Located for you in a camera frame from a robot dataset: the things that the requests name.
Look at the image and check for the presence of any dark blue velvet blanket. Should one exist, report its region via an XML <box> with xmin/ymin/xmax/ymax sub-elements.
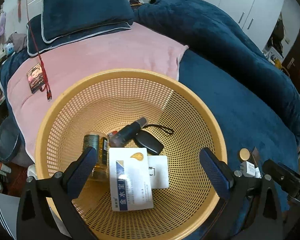
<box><xmin>135</xmin><ymin>0</ymin><xmax>300</xmax><ymax>170</ymax></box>

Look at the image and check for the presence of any red charging cable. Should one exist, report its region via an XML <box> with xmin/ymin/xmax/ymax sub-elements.
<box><xmin>25</xmin><ymin>0</ymin><xmax>53</xmax><ymax>102</ymax></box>

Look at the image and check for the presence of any black car key fob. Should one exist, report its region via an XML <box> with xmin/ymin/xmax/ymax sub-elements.
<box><xmin>133</xmin><ymin>124</ymin><xmax>174</xmax><ymax>155</ymax></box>

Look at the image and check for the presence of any white blue medicine box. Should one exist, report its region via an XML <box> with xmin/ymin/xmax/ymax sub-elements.
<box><xmin>108</xmin><ymin>147</ymin><xmax>154</xmax><ymax>212</ymax></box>

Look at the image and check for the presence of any orange plastic basket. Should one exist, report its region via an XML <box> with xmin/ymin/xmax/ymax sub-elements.
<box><xmin>34</xmin><ymin>69</ymin><xmax>227</xmax><ymax>239</ymax></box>

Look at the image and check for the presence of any small jar with orange lid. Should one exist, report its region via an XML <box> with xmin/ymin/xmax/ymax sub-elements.
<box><xmin>238</xmin><ymin>148</ymin><xmax>250</xmax><ymax>162</ymax></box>

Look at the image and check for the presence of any white power adapter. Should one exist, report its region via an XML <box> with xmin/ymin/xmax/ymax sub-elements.
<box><xmin>148</xmin><ymin>155</ymin><xmax>169</xmax><ymax>189</ymax></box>

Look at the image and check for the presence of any pink blanket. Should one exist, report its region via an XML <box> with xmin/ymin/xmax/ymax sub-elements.
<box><xmin>7</xmin><ymin>23</ymin><xmax>188</xmax><ymax>160</ymax></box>

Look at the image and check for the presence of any dark blue pillow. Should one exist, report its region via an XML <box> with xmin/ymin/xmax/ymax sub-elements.
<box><xmin>41</xmin><ymin>0</ymin><xmax>134</xmax><ymax>43</ymax></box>
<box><xmin>27</xmin><ymin>15</ymin><xmax>131</xmax><ymax>57</ymax></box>

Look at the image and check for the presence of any small picture card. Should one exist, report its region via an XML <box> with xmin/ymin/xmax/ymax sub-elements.
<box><xmin>27</xmin><ymin>63</ymin><xmax>45</xmax><ymax>94</ymax></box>

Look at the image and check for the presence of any brown wooden comb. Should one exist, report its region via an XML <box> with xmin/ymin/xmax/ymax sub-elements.
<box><xmin>250</xmin><ymin>147</ymin><xmax>261</xmax><ymax>167</ymax></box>

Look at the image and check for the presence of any white rectangular box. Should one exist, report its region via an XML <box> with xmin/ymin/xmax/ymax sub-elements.
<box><xmin>240</xmin><ymin>161</ymin><xmax>262</xmax><ymax>178</ymax></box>

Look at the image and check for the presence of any glass jar with metal lid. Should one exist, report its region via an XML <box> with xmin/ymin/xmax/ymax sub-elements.
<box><xmin>82</xmin><ymin>131</ymin><xmax>109</xmax><ymax>183</ymax></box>

